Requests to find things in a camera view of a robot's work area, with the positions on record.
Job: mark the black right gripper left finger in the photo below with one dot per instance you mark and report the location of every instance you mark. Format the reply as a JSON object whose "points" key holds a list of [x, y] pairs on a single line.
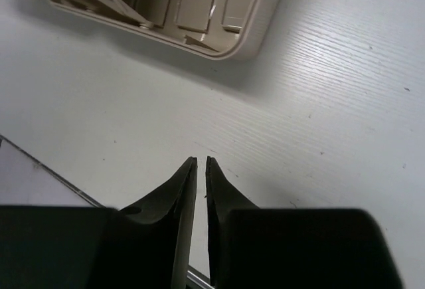
{"points": [[144, 245]]}

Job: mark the beige plastic toolbox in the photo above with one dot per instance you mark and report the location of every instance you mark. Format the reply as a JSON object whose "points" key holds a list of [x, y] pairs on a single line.
{"points": [[214, 29]]}

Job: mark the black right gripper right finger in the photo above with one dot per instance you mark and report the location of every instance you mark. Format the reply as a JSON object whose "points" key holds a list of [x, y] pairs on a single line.
{"points": [[251, 247]]}

